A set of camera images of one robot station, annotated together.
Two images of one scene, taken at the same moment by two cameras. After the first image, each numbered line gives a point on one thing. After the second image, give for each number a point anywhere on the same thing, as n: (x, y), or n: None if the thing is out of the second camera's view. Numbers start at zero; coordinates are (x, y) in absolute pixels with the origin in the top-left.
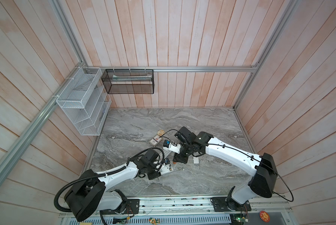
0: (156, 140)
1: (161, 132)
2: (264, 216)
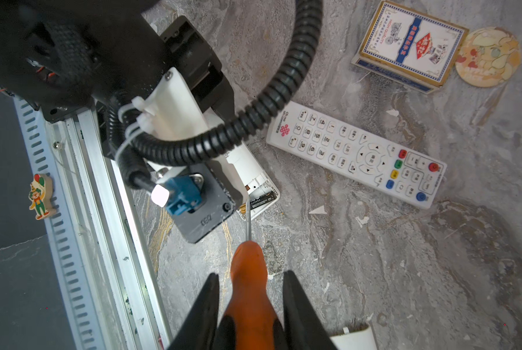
0: (410, 47)
1: (488, 57)
2: None
